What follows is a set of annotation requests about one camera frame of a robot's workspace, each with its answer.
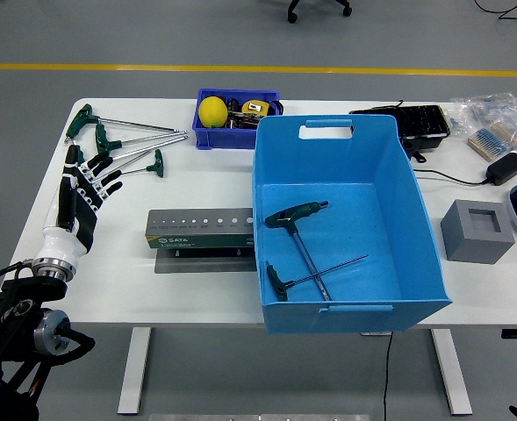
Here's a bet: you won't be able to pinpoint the black hanging cable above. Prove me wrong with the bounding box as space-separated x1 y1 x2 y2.
383 333 394 421

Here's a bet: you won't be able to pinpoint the grey foam cube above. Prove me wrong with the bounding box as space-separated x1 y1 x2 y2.
440 199 516 264

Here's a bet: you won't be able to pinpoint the white table leg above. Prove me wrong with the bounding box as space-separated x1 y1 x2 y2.
117 326 153 416
431 327 473 416

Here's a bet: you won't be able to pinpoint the large light blue plastic box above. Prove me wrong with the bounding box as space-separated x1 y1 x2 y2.
252 114 455 337

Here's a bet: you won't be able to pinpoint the black power adapter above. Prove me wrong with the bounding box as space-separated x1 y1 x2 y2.
485 152 517 186

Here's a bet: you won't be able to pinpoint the thin black adapter cable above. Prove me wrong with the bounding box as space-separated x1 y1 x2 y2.
413 168 490 185

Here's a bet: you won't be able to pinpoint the black strap buckle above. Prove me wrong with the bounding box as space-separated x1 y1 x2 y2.
405 138 428 164

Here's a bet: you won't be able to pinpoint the small dark blue bin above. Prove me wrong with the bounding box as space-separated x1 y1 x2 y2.
191 88 281 151

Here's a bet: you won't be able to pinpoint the large green T-handle hex wrench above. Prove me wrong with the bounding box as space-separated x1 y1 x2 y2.
264 200 333 303

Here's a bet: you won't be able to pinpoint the yellow lemon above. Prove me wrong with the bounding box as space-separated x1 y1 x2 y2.
197 96 229 129

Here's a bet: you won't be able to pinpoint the blue resistor tape strip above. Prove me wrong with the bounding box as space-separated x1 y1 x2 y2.
467 122 517 161

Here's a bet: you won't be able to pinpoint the small green T-handle hex wrench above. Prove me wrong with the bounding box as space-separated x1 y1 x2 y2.
103 148 165 180
265 253 370 303

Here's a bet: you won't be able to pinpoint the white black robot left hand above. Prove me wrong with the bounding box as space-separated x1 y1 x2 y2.
33 145 124 264

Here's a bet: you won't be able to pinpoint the green metal hex key stand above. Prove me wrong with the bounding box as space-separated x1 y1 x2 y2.
145 208 259 274

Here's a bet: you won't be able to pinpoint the clear plastic parts bags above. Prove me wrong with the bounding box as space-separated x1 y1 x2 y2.
449 91 517 154

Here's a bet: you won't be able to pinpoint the black plastic case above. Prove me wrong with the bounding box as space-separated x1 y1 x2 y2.
349 103 451 153

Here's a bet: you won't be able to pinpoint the black floor cable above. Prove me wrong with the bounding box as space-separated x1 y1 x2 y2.
475 0 517 30

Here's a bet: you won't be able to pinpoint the yellow tape measure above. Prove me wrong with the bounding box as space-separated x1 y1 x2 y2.
239 98 272 118

